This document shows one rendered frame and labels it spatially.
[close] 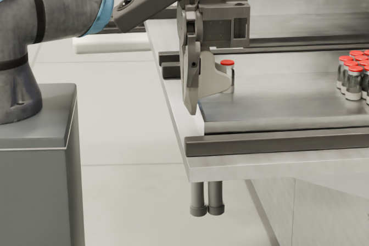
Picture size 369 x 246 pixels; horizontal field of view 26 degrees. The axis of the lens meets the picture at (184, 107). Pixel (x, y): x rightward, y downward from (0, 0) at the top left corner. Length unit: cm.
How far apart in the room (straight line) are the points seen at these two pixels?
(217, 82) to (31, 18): 41
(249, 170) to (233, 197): 178
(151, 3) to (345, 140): 29
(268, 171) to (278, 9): 67
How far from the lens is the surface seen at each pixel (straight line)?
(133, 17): 96
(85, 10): 134
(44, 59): 417
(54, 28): 133
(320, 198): 186
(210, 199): 224
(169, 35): 144
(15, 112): 132
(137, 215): 263
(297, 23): 153
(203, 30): 97
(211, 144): 96
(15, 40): 131
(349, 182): 110
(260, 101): 114
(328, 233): 183
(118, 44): 168
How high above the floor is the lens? 130
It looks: 22 degrees down
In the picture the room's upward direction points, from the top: straight up
